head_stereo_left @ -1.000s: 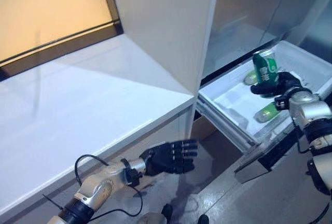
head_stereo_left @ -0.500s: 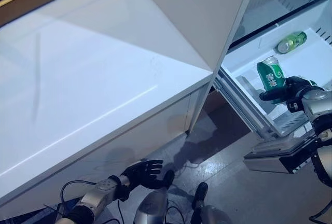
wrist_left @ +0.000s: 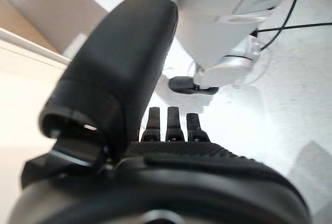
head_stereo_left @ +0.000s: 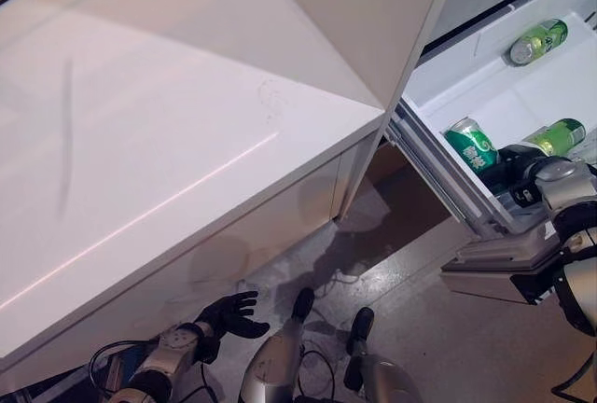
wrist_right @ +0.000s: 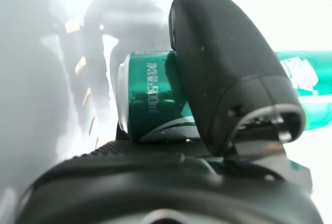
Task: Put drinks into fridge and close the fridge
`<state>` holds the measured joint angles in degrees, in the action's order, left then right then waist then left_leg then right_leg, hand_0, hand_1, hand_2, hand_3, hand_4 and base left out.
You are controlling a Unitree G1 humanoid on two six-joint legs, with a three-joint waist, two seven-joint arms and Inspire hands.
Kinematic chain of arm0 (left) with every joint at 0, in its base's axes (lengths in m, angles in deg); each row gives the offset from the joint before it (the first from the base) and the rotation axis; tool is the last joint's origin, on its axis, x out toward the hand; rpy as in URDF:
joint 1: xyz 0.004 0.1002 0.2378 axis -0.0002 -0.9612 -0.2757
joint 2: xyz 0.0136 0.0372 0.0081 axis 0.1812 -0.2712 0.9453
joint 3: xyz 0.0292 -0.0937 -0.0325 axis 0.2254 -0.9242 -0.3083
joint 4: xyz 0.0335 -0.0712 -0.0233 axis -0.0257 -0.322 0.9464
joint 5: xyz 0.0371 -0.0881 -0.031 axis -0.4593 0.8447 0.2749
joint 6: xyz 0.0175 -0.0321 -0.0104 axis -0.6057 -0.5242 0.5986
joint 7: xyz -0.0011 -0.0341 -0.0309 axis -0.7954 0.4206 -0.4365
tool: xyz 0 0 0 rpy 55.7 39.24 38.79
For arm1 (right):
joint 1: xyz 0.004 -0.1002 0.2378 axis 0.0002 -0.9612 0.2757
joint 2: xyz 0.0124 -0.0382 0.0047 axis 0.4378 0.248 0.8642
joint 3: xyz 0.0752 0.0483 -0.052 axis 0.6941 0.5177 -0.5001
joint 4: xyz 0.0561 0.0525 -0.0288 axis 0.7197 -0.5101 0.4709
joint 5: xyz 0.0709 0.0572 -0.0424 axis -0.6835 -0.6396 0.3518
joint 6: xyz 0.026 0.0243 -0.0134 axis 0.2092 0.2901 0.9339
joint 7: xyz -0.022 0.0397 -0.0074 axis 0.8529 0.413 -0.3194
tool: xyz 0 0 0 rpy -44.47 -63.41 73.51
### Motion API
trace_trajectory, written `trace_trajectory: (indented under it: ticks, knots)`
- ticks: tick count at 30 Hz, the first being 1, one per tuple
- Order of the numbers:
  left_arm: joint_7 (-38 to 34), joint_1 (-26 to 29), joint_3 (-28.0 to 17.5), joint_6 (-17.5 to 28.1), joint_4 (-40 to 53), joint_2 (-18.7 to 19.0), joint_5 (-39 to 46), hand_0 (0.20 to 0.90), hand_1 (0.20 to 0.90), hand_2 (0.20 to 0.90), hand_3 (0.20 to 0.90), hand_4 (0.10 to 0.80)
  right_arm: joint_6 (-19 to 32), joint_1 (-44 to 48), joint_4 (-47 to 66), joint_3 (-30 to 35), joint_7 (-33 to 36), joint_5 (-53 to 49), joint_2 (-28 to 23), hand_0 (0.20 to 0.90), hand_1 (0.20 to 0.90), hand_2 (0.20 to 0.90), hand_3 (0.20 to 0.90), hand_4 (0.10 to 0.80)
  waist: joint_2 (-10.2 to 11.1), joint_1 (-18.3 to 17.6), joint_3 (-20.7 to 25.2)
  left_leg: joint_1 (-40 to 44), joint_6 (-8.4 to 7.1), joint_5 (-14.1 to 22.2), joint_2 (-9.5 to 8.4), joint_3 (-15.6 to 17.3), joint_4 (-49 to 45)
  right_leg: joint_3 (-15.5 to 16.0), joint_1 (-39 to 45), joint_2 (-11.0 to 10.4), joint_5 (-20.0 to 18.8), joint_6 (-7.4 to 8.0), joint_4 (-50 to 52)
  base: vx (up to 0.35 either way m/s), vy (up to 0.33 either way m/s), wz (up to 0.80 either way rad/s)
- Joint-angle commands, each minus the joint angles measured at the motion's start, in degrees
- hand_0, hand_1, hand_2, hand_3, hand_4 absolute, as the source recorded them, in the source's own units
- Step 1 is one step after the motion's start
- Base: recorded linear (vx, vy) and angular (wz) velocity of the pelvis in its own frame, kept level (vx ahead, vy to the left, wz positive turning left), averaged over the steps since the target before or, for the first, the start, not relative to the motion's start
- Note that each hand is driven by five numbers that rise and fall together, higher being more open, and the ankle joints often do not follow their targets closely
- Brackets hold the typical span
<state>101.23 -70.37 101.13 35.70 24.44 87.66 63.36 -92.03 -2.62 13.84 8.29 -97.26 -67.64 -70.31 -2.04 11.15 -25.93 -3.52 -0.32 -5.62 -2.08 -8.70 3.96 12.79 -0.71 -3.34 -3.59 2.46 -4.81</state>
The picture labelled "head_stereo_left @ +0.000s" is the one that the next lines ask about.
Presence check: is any dark green drink can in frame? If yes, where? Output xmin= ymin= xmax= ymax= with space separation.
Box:
xmin=443 ymin=116 xmax=502 ymax=174

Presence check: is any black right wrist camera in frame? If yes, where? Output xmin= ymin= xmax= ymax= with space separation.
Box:
xmin=509 ymin=180 xmax=543 ymax=209

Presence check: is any light green drink can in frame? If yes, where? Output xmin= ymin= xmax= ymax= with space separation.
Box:
xmin=508 ymin=19 xmax=570 ymax=68
xmin=526 ymin=118 xmax=588 ymax=159

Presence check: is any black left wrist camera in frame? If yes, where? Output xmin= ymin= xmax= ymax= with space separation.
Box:
xmin=195 ymin=333 xmax=221 ymax=366

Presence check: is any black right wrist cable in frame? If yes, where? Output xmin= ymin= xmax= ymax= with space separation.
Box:
xmin=548 ymin=350 xmax=597 ymax=403

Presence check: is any fridge drawer white bin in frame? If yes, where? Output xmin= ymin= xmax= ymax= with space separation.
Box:
xmin=384 ymin=0 xmax=597 ymax=307

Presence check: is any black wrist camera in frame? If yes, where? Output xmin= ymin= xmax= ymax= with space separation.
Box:
xmin=509 ymin=180 xmax=543 ymax=209
xmin=195 ymin=333 xmax=221 ymax=366

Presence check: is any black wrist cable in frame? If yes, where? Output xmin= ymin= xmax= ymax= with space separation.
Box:
xmin=87 ymin=339 xmax=212 ymax=403
xmin=548 ymin=350 xmax=597 ymax=403

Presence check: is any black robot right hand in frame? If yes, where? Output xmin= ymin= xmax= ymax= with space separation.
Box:
xmin=479 ymin=143 xmax=550 ymax=195

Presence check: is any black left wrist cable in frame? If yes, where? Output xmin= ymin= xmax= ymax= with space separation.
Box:
xmin=87 ymin=339 xmax=212 ymax=403

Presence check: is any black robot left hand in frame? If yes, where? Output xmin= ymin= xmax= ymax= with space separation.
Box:
xmin=192 ymin=290 xmax=271 ymax=341

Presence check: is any tall white cabinet panel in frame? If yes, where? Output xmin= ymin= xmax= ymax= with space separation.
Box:
xmin=64 ymin=0 xmax=468 ymax=226

